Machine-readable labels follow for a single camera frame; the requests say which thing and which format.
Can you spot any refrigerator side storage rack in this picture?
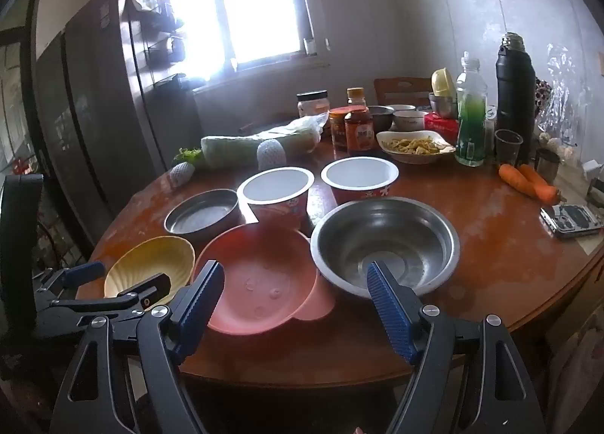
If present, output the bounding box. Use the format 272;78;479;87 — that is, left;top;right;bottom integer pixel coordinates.
120;0;187;85

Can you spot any silver flat device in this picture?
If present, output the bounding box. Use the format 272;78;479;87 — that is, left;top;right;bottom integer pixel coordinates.
540;204;604;239

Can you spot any yellow plastic cup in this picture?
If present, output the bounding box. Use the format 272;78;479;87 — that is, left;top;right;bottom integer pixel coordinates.
431;68;456;99

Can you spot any white paper noodle cup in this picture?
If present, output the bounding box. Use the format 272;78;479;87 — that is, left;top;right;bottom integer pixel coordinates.
320;157;400;205
236;168;315;232

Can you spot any red tissue box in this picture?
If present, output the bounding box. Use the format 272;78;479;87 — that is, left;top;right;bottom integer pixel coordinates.
424;112;459;147

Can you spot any clear plastic cup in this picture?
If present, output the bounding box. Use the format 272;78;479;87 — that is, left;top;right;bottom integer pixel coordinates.
494;129;524;165

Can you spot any floral patterned pouch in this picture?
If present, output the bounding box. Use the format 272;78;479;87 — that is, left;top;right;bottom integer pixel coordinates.
535;77;555;108

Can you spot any clear plastic bag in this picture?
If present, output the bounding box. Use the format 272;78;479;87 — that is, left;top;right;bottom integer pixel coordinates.
533;42;581;142

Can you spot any black thermos flask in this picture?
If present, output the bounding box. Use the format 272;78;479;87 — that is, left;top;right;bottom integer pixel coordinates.
495;32;537;151

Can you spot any plastic bottle with green liquid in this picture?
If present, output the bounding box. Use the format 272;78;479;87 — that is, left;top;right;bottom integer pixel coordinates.
454;51;487;167

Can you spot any green lettuce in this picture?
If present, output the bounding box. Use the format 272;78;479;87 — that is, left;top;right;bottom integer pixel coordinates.
172;147;206;168

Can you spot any white ceramic bowl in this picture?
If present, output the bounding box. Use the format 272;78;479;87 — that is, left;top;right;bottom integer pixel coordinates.
393;110;429;133

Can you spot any white jar with black lid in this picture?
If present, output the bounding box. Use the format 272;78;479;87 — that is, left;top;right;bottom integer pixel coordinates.
296;90;330;119

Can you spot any yellow stir-fried food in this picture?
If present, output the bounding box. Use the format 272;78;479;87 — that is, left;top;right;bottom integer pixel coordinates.
381;134;447;156

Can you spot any small steel bowl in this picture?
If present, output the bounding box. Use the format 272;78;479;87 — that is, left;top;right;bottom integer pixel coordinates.
163;188;241;239

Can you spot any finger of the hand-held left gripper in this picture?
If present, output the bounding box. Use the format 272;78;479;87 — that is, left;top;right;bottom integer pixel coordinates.
33;260;107;307
47;272;171;321

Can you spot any carrot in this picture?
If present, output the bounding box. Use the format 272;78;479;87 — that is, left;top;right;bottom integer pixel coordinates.
518;164;566;204
499;164;539;199

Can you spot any wrapped napa cabbage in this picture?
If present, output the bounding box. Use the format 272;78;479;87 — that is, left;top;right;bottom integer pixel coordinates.
200;115;328;169

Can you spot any dark sauce bottle orange label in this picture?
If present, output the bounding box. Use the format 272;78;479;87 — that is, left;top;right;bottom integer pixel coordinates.
344;106;374;154

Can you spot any small steel cup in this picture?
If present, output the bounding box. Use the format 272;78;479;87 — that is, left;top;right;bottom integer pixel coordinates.
535;148;561;184

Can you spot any window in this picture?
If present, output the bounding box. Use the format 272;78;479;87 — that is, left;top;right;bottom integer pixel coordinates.
156;0;314;73

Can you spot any fruit in white foam net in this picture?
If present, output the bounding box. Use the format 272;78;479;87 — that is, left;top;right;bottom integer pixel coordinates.
169;161;196;187
256;139;287;169

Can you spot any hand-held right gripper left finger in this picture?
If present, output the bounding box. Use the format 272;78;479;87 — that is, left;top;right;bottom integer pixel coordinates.
49;260;226;434

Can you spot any grey refrigerator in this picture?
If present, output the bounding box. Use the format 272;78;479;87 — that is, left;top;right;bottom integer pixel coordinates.
33;0;203;246

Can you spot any yellow ribbed bowl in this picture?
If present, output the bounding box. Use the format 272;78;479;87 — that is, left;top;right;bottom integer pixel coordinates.
104;236;196;299

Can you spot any large steel bowl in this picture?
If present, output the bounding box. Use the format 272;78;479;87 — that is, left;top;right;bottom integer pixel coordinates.
310;196;461;299

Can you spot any sauce jar with red lid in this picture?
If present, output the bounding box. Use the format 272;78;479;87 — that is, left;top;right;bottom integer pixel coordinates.
329;107;352;149

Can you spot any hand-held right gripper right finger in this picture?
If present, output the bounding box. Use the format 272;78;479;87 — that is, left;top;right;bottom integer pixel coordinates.
366;260;548;434

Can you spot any steel bowl holding yellow cup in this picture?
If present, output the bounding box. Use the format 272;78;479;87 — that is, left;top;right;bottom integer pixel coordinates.
428;91;458;119

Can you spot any white plate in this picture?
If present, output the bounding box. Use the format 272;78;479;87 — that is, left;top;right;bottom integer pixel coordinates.
376;130;457;165

